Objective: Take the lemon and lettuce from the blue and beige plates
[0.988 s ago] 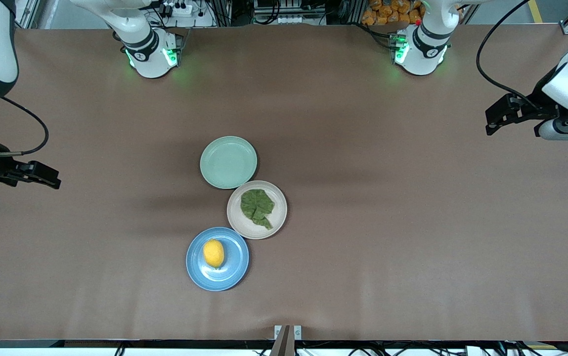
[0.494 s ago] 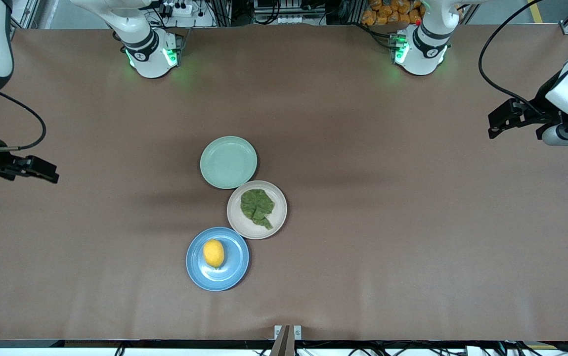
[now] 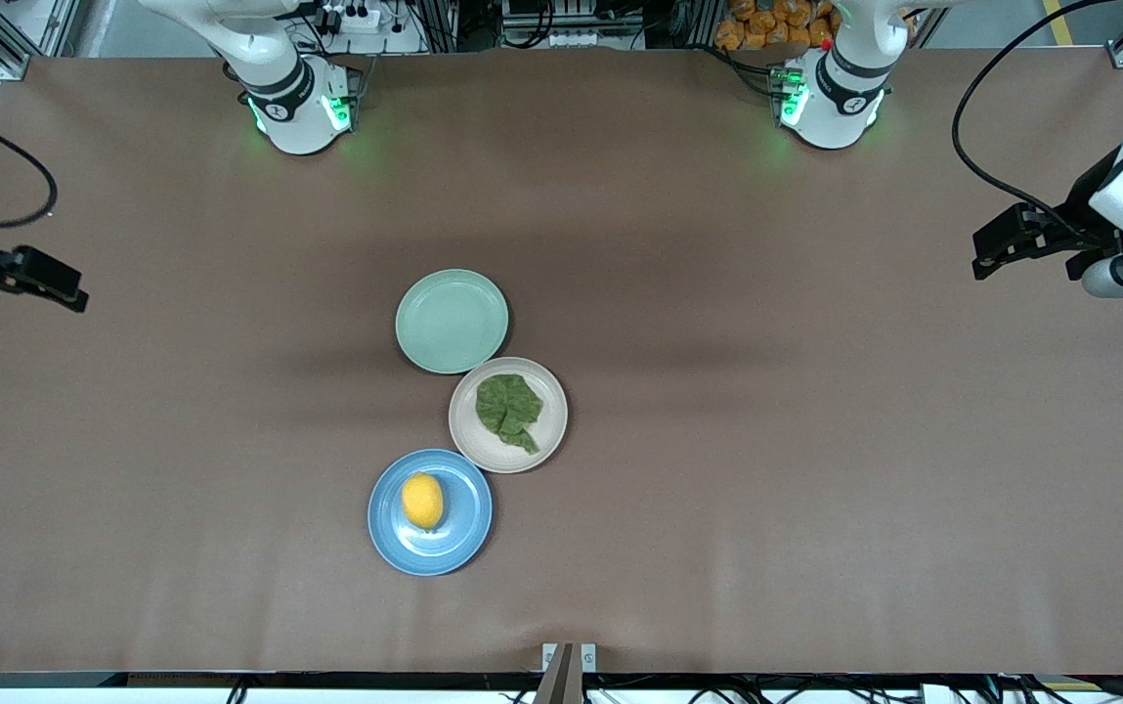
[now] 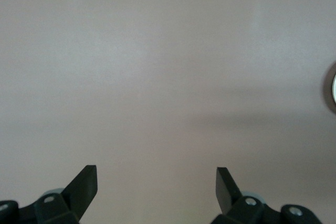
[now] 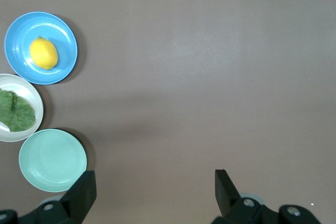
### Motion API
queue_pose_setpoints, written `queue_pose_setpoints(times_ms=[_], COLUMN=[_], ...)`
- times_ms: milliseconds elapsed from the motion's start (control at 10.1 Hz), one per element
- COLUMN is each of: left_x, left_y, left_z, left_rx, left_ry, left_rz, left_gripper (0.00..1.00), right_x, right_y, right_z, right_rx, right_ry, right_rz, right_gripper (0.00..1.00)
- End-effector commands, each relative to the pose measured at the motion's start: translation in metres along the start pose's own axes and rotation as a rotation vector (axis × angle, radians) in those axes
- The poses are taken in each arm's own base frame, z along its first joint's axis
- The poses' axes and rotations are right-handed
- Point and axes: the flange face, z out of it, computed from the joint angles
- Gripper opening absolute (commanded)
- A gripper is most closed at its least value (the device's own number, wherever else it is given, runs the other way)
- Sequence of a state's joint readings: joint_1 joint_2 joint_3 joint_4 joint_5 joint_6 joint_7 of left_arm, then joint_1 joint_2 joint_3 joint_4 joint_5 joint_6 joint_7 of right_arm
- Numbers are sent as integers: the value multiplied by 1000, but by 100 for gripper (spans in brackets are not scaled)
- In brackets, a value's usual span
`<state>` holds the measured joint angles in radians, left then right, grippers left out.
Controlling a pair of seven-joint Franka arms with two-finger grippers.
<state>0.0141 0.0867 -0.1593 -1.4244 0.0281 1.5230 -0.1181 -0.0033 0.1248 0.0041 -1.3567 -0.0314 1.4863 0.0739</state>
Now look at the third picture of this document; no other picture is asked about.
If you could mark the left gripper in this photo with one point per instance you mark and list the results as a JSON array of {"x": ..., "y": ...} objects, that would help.
[{"x": 1077, "y": 221}]

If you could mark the yellow lemon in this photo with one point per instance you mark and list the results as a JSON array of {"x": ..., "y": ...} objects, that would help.
[{"x": 422, "y": 501}]

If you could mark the green lettuce leaf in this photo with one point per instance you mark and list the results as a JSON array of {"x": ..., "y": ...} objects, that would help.
[{"x": 507, "y": 403}]

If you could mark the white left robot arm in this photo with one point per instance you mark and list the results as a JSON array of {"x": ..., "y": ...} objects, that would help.
[{"x": 830, "y": 98}]

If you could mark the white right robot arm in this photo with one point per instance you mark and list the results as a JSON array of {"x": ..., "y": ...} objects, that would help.
[{"x": 292, "y": 103}]

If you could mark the orange snack bag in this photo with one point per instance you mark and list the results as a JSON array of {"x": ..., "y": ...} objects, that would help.
[{"x": 766, "y": 24}]

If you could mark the green plate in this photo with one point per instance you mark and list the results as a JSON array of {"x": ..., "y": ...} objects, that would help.
[{"x": 452, "y": 321}]

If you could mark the white power strip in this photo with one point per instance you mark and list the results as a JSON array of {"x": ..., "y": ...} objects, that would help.
[{"x": 351, "y": 16}]

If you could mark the blue plate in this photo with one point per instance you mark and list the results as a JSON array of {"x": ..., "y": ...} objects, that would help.
[{"x": 458, "y": 548}]

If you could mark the beige plate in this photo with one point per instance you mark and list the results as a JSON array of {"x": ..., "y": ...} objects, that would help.
[{"x": 553, "y": 430}]

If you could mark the metal table edge bracket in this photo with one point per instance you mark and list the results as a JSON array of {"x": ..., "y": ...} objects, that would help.
[{"x": 569, "y": 670}]

